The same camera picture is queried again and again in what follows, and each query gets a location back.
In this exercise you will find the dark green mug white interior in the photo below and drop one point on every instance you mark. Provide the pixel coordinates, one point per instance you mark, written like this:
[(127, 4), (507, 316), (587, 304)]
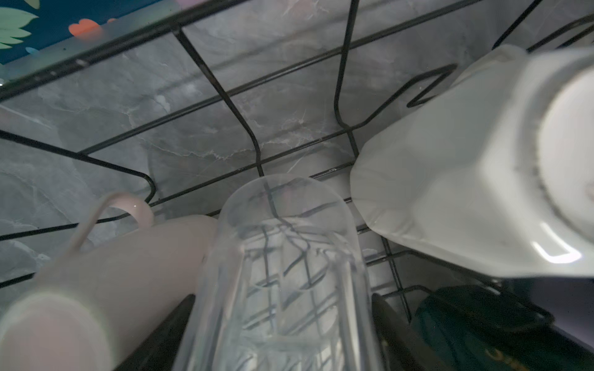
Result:
[(472, 328)]

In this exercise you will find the black wire dish rack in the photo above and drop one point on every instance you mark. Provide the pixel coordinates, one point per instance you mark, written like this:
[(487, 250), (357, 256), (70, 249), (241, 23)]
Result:
[(183, 106)]

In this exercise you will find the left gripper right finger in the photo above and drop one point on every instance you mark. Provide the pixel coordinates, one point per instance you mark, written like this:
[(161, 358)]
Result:
[(403, 349)]

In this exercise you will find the cream mug pink handle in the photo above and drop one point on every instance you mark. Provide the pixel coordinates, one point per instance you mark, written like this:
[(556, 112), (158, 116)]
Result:
[(89, 309)]

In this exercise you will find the white ceramic mug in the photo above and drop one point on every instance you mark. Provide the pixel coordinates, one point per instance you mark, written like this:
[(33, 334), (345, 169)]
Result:
[(495, 174)]

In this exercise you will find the clear glass cup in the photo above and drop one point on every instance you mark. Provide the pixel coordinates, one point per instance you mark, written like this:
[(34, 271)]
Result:
[(285, 285)]

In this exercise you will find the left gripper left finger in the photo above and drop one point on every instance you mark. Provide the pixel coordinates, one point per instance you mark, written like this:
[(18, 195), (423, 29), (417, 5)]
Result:
[(158, 352)]

